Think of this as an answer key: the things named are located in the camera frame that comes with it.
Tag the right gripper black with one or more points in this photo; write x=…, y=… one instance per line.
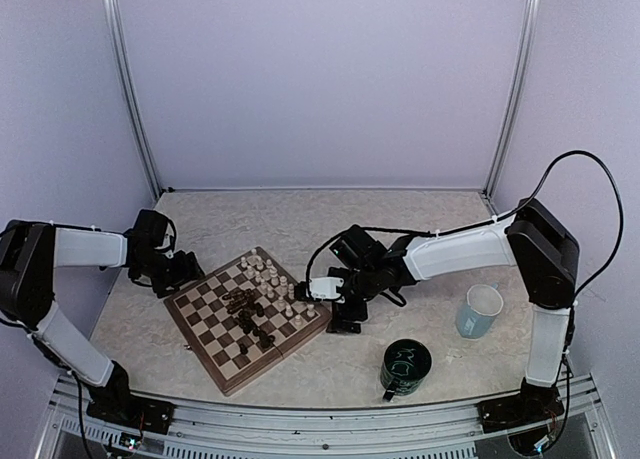
x=340, y=313

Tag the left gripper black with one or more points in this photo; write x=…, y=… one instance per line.
x=188, y=269

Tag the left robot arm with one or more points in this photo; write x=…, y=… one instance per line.
x=32, y=255

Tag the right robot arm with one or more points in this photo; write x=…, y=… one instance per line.
x=545, y=253

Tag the dark pieces pile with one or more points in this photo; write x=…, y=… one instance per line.
x=244, y=308

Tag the dark green mug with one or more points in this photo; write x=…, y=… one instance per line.
x=406, y=363

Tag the wooden chessboard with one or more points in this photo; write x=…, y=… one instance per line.
x=232, y=361

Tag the light blue mug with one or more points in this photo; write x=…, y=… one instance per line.
x=482, y=305

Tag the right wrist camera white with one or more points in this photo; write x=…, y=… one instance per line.
x=320, y=289

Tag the aluminium front rail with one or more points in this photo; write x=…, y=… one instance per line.
x=201, y=429

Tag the left aluminium post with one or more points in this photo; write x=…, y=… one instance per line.
x=115, y=25

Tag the aluminium post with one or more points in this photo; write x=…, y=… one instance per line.
x=115, y=25
x=525, y=46

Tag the right aluminium post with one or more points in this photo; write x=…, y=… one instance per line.
x=525, y=46

